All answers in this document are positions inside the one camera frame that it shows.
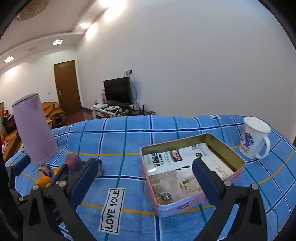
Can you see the black television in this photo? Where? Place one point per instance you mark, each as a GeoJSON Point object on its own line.
{"type": "Point", "coordinates": [116, 90]}

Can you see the white wall socket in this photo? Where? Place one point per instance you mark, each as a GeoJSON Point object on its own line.
{"type": "Point", "coordinates": [128, 72]}

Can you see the black router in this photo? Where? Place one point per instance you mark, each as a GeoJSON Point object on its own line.
{"type": "Point", "coordinates": [138, 111]}

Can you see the purple passion fruit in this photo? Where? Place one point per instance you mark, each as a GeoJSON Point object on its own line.
{"type": "Point", "coordinates": [72, 162]}

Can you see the pink rectangular tin box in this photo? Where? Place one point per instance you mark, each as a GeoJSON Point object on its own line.
{"type": "Point", "coordinates": [175, 207]}

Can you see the blue plaid blanket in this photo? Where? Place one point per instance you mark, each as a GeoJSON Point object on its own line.
{"type": "Point", "coordinates": [138, 129]}

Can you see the lilac tall kettle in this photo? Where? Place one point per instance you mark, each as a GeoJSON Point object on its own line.
{"type": "Point", "coordinates": [32, 129]}

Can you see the square ceiling light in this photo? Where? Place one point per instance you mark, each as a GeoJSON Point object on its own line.
{"type": "Point", "coordinates": [57, 42]}

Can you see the round ceiling lamp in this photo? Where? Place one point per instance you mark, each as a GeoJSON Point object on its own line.
{"type": "Point", "coordinates": [32, 9]}

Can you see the brown wooden door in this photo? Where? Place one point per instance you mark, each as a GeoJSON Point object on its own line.
{"type": "Point", "coordinates": [67, 88]}

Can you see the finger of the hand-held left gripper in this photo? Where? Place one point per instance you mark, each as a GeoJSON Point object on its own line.
{"type": "Point", "coordinates": [22, 165]}
{"type": "Point", "coordinates": [60, 173]}

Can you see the large orange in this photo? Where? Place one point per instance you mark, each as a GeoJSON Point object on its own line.
{"type": "Point", "coordinates": [44, 182]}

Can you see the white printed mug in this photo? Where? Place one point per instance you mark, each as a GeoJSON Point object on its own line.
{"type": "Point", "coordinates": [248, 139]}

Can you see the pink patterned bag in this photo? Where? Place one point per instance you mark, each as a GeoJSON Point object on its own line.
{"type": "Point", "coordinates": [138, 105]}

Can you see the white flat box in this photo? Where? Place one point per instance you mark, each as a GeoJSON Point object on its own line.
{"type": "Point", "coordinates": [99, 106]}

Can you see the white television stand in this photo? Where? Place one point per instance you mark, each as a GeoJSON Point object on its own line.
{"type": "Point", "coordinates": [148, 112]}

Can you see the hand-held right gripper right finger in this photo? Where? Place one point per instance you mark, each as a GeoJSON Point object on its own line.
{"type": "Point", "coordinates": [203, 178]}

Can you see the small orange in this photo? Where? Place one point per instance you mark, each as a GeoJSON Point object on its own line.
{"type": "Point", "coordinates": [56, 171]}

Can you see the brown striped shell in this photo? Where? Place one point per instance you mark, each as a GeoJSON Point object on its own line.
{"type": "Point", "coordinates": [100, 167]}
{"type": "Point", "coordinates": [44, 171]}

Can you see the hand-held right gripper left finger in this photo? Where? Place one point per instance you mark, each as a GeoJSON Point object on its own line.
{"type": "Point", "coordinates": [85, 178]}

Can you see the orange leather armchair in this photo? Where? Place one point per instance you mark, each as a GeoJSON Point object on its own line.
{"type": "Point", "coordinates": [54, 111]}

